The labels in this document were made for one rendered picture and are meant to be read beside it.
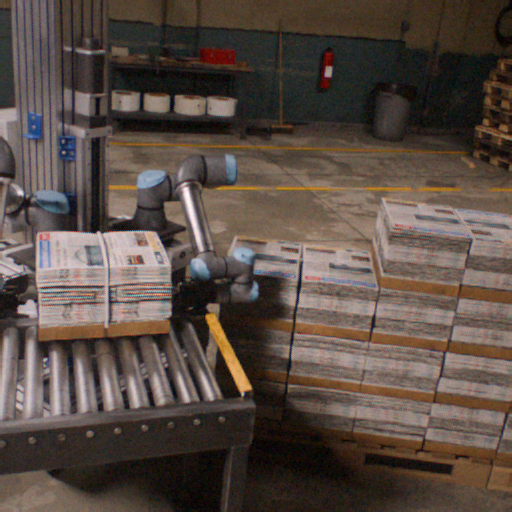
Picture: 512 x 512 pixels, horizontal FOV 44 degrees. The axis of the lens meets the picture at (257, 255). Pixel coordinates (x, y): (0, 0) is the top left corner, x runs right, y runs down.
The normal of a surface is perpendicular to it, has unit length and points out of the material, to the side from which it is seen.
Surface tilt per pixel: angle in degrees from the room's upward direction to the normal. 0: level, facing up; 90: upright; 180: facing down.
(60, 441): 90
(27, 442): 90
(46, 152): 90
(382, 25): 90
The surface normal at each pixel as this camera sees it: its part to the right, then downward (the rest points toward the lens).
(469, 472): -0.09, 0.37
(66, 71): 0.80, 0.30
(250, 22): 0.29, 0.39
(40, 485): 0.10, -0.92
